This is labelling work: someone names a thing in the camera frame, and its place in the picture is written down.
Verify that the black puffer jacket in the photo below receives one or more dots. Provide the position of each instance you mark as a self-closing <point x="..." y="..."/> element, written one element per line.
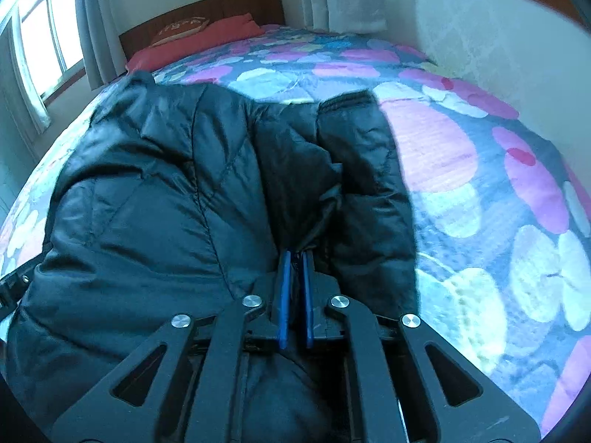
<point x="161" y="203"/>

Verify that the window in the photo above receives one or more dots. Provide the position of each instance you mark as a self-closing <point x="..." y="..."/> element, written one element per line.
<point x="60" y="32"/>

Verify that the patterned red cushion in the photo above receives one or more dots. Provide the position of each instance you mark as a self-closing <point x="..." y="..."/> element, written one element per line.
<point x="180" y="27"/>

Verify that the red pillow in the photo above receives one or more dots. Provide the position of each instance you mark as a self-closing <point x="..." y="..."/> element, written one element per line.
<point x="203" y="48"/>

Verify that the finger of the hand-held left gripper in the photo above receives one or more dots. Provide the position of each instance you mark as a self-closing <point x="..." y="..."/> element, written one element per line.
<point x="14" y="288"/>

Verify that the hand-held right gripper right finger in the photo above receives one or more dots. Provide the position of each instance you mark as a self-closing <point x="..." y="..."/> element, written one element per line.
<point x="308" y="300"/>

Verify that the brown wooden headboard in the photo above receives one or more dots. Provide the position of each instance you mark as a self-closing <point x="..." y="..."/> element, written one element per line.
<point x="249" y="2"/>

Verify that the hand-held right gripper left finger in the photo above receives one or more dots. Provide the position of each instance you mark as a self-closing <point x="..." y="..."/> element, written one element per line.
<point x="283" y="295"/>

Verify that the floral bedspread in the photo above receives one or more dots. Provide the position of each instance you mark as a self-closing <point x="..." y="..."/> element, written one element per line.
<point x="461" y="184"/>

